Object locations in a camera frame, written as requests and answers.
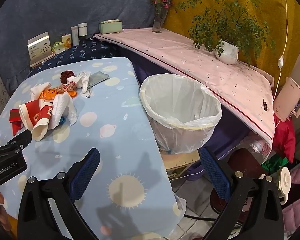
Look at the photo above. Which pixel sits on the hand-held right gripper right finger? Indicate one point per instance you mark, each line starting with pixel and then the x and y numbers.
pixel 215 175

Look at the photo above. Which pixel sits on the white round lid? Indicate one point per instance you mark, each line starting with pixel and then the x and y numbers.
pixel 284 180

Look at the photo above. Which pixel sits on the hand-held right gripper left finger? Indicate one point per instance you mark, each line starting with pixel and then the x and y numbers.
pixel 86 175

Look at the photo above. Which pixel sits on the red paper carton piece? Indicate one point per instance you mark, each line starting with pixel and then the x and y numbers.
pixel 15 122

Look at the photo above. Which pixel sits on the clear plastic bottle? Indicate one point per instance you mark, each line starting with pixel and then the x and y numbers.
pixel 257 146

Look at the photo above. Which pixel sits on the wooden stool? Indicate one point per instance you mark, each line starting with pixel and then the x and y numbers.
pixel 180 162

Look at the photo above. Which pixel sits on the beige dotted scrunchie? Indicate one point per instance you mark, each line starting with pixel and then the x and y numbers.
pixel 66 88

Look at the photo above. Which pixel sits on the white card box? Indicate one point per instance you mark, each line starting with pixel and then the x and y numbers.
pixel 40 50

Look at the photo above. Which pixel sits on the white tube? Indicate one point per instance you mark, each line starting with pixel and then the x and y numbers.
pixel 75 36

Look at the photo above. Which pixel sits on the dark blue floral cloth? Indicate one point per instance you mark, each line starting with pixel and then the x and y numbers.
pixel 90 51

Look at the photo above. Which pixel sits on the white lined trash bin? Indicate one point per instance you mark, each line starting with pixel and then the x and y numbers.
pixel 175 100

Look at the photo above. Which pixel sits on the green packet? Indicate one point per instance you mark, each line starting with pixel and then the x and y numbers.
pixel 57 48

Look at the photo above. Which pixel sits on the white jar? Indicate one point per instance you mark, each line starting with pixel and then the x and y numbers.
pixel 82 30

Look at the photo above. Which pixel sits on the dark red velvet scrunchie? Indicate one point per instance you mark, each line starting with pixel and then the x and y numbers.
pixel 66 76

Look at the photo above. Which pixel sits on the green tissue box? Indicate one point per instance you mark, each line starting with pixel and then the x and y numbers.
pixel 110 27

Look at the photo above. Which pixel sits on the maroon round stool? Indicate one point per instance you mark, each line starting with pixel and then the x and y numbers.
pixel 242 160

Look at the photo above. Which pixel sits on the small orange-print box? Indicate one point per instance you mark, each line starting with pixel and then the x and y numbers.
pixel 66 42

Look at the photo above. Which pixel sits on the glass vase with pink flowers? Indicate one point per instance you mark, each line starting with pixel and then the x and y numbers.
pixel 157 25

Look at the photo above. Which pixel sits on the pink quilted garment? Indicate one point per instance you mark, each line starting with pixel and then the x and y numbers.
pixel 298 192

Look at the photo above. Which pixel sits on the printed orange plastic bag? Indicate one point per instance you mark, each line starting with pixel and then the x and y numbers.
pixel 46 95

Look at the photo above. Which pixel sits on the red and white paper cup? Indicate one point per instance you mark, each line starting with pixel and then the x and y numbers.
pixel 36 115

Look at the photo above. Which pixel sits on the green cloth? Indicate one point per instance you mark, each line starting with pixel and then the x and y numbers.
pixel 273 165

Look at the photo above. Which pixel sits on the red garment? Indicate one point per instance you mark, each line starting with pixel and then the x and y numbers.
pixel 285 137

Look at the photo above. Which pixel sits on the white paper towel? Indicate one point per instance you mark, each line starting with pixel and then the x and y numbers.
pixel 38 88
pixel 62 107

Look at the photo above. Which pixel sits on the blue-grey cloth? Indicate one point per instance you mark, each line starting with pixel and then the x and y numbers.
pixel 65 5

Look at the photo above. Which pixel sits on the blue planet print tablecloth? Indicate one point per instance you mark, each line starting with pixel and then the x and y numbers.
pixel 110 120

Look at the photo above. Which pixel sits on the green plant in white pot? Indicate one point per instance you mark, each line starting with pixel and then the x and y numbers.
pixel 227 53

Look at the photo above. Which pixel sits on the white knit glove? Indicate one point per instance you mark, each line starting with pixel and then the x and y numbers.
pixel 81 80

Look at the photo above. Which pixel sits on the pink cloth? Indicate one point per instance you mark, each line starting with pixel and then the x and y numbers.
pixel 190 55

